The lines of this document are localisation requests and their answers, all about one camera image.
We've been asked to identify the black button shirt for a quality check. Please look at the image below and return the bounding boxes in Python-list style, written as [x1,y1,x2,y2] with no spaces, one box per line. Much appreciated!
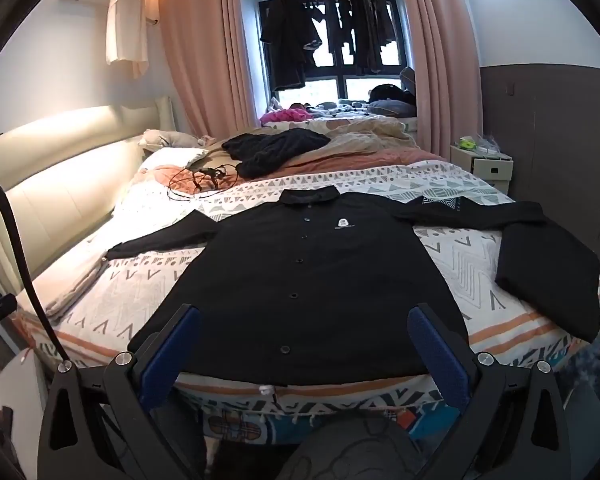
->
[108,186,546,386]

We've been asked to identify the dark hanging clothes row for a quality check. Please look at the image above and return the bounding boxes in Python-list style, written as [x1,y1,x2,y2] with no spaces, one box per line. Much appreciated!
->
[324,0,398,75]

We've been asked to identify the patterned white bedspread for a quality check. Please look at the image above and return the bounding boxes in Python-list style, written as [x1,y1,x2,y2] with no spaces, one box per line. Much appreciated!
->
[34,160,600,443]

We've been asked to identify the folded grey cloth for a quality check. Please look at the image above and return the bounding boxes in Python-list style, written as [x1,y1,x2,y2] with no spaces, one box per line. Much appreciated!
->
[44,257,109,320]

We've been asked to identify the folded black garment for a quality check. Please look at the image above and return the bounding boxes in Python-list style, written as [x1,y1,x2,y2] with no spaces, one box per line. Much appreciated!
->
[495,222,600,342]

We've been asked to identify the cream padded headboard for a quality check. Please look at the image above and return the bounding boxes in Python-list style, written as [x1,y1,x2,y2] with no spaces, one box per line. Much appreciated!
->
[0,96,175,276]

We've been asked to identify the white bedside cabinet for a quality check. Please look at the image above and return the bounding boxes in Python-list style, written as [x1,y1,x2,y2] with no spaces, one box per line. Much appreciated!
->
[451,146,514,194]

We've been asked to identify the white pillow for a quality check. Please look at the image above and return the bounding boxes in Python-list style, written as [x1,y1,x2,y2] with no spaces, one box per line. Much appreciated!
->
[138,129,209,171]

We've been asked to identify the black knit sweater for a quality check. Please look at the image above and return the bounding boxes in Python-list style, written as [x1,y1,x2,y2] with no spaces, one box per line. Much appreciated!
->
[222,128,330,180]

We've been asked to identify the beige rumpled duvet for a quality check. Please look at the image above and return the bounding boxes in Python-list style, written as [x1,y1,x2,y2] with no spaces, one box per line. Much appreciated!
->
[193,117,434,178]

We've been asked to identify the magenta cloth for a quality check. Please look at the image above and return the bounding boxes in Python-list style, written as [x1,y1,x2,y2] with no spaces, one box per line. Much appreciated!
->
[260,107,313,125]

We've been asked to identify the white hanging shirt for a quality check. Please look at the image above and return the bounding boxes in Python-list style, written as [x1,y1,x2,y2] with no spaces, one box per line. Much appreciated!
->
[106,0,149,79]

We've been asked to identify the pink curtain right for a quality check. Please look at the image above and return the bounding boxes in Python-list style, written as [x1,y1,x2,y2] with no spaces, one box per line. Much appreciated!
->
[405,0,483,159]

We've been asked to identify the pink curtain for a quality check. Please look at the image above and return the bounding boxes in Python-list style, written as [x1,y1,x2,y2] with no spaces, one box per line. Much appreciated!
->
[405,0,483,159]
[158,0,257,139]

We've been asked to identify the pink curtain left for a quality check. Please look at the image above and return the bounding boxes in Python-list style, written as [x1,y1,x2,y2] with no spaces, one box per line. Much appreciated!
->
[158,0,257,139]

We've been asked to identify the black hanging jacket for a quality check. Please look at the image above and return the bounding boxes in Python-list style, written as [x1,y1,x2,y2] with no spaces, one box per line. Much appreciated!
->
[260,0,323,92]

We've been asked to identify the black cable bundle on bed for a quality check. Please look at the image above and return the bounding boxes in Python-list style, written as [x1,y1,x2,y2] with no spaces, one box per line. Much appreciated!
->
[166,162,240,201]

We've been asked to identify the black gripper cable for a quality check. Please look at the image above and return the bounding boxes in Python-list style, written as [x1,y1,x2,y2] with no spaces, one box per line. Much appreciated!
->
[0,173,72,363]

